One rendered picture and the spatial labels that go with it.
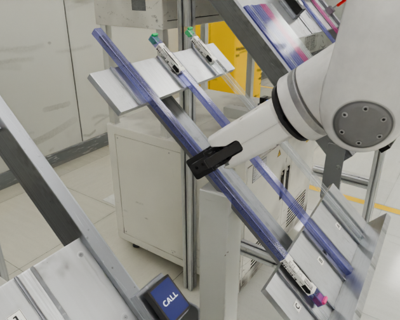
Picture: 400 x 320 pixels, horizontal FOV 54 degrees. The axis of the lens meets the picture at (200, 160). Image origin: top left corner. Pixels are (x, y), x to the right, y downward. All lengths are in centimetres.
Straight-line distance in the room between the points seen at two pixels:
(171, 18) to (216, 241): 85
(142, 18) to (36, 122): 145
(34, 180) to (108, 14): 102
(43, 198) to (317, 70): 38
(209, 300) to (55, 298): 40
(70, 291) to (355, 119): 37
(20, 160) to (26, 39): 204
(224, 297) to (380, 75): 58
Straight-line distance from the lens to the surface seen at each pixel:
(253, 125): 45
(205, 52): 76
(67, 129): 283
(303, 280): 58
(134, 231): 179
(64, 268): 51
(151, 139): 149
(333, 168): 111
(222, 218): 69
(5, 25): 252
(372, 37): 32
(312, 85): 42
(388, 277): 191
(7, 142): 59
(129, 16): 144
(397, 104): 34
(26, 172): 57
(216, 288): 80
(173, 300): 51
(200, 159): 53
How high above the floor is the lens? 115
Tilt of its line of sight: 25 degrees down
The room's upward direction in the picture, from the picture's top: straight up
